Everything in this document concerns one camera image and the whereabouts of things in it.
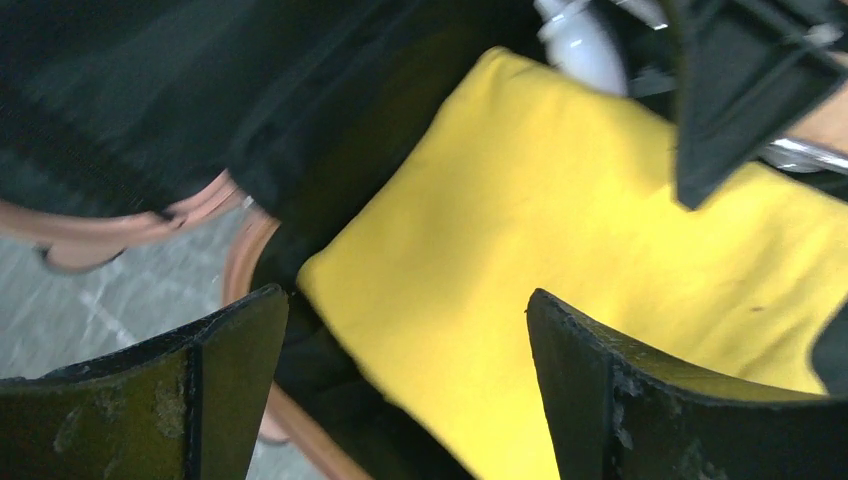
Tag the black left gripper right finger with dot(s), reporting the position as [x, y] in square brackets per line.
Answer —
[618, 408]

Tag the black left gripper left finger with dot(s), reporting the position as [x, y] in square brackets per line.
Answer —
[186, 404]

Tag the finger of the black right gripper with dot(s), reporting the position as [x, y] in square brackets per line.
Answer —
[745, 71]

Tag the pink hard-shell suitcase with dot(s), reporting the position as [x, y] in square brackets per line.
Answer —
[139, 117]

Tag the yellow garment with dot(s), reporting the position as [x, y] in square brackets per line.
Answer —
[525, 180]

